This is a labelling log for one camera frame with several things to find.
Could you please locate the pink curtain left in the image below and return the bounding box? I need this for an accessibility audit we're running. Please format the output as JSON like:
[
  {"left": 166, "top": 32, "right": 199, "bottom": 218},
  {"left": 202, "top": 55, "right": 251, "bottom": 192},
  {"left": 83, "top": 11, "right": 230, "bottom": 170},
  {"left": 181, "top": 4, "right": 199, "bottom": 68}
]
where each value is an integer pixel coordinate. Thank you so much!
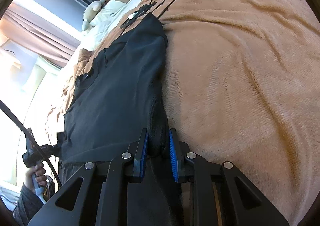
[{"left": 1, "top": 3, "right": 80, "bottom": 68}]

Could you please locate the cream duvet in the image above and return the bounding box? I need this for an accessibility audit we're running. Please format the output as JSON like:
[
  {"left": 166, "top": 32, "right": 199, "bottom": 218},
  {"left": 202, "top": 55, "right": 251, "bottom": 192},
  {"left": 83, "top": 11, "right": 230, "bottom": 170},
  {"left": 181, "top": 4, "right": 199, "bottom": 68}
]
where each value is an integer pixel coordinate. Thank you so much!
[{"left": 75, "top": 0, "right": 190, "bottom": 53}]

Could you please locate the orange fleece blanket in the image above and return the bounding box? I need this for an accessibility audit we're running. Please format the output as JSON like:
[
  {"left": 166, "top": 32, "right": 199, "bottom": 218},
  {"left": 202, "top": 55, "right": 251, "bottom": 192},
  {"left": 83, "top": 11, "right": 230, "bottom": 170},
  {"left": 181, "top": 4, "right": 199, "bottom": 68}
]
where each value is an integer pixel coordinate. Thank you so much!
[{"left": 43, "top": 0, "right": 320, "bottom": 225}]

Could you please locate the beige plush toy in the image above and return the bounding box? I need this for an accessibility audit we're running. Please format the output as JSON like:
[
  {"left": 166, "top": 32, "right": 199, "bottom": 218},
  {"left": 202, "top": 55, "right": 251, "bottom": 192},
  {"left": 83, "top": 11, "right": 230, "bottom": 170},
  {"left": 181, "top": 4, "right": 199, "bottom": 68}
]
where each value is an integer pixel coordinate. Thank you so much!
[{"left": 82, "top": 0, "right": 106, "bottom": 31}]

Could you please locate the person left hand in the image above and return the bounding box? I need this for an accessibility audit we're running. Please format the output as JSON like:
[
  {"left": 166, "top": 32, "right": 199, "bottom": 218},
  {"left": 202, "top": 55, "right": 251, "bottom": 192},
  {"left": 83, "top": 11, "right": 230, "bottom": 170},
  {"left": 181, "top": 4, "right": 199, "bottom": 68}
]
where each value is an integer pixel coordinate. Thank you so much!
[{"left": 24, "top": 163, "right": 47, "bottom": 193}]

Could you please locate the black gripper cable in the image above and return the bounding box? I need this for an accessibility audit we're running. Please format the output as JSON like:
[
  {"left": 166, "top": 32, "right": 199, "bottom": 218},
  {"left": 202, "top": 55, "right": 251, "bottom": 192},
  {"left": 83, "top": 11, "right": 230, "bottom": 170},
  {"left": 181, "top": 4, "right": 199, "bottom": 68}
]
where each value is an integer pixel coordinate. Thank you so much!
[{"left": 0, "top": 99, "right": 62, "bottom": 189}]

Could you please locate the black long sleeve shirt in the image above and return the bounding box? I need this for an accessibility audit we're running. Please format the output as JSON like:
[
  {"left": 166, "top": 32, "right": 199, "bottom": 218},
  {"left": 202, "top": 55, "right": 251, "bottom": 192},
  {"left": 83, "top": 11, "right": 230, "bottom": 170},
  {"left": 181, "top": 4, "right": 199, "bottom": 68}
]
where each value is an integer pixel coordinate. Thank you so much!
[{"left": 57, "top": 12, "right": 185, "bottom": 226}]

